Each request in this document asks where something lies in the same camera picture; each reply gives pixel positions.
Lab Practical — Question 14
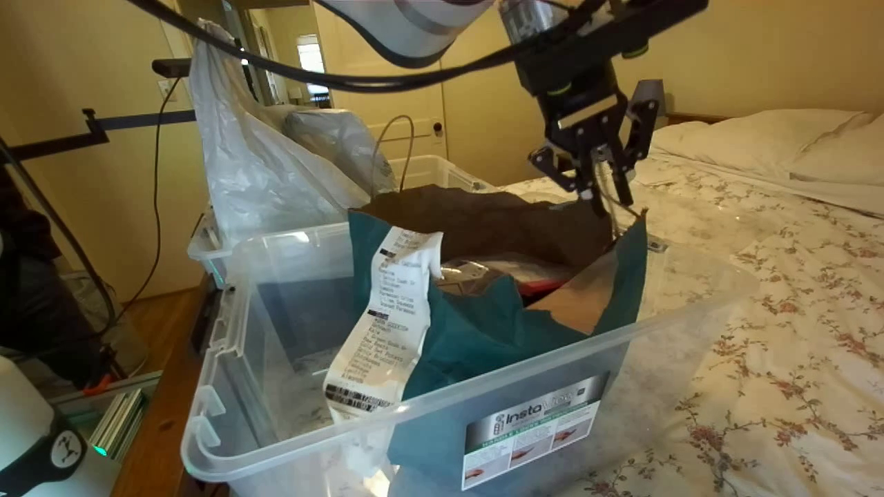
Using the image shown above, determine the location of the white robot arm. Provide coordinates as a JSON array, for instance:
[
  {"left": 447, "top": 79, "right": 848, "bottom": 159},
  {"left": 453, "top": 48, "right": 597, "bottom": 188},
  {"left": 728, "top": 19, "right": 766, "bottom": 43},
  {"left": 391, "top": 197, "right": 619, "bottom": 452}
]
[{"left": 318, "top": 0, "right": 707, "bottom": 213}]

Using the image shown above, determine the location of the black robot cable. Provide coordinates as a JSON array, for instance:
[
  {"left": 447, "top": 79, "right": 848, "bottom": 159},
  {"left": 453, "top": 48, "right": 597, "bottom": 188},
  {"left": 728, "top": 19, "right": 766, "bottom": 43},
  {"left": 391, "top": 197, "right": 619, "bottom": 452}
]
[{"left": 127, "top": 0, "right": 646, "bottom": 93}]

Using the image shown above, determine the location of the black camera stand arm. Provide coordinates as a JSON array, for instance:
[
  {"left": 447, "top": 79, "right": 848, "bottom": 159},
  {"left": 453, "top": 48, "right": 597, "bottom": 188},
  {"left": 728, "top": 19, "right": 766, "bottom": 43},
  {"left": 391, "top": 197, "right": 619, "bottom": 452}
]
[{"left": 8, "top": 56, "right": 200, "bottom": 164}]

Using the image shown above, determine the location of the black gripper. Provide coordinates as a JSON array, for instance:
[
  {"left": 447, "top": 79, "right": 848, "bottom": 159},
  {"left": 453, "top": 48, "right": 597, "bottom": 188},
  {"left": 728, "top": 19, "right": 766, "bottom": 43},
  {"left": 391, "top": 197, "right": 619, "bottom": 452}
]
[{"left": 532, "top": 75, "right": 663, "bottom": 220}]

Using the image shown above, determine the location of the grey thank you plastic bag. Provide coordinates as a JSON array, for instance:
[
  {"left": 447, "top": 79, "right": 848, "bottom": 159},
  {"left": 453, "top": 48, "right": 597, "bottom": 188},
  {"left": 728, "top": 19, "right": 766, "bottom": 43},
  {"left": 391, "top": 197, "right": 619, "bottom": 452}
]
[{"left": 189, "top": 41, "right": 396, "bottom": 246}]

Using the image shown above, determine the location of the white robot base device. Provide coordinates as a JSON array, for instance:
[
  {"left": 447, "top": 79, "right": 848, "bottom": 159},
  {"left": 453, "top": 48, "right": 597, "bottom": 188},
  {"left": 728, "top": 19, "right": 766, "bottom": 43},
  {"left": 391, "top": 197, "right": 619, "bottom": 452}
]
[{"left": 0, "top": 358, "right": 117, "bottom": 497}]

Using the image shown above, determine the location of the white pillow near wall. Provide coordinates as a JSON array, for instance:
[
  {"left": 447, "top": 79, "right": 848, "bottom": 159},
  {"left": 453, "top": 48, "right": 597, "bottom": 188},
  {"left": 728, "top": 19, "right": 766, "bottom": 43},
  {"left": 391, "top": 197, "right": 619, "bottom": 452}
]
[{"left": 791, "top": 112, "right": 884, "bottom": 216}]

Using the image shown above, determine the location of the teal green paper bag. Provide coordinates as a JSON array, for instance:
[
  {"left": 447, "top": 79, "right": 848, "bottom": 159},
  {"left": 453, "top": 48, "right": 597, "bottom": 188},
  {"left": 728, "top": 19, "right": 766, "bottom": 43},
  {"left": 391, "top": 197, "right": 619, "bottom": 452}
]
[{"left": 348, "top": 188, "right": 646, "bottom": 497}]

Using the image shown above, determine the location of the long white receipt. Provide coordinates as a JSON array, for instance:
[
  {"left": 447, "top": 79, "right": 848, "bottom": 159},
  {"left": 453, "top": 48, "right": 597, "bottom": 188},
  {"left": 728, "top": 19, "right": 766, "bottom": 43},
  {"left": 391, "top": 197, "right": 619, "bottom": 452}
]
[{"left": 323, "top": 226, "right": 443, "bottom": 419}]

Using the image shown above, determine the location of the clear plastic storage bin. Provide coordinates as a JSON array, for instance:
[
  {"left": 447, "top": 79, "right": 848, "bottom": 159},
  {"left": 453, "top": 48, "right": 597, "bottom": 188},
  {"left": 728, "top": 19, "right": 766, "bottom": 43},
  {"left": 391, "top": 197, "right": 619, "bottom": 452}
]
[{"left": 181, "top": 246, "right": 753, "bottom": 497}]

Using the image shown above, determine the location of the floral bed duvet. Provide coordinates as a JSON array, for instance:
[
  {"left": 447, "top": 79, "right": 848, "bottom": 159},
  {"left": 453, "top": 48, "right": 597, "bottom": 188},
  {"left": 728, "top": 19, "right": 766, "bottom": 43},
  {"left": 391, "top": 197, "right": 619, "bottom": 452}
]
[{"left": 505, "top": 148, "right": 884, "bottom": 497}]

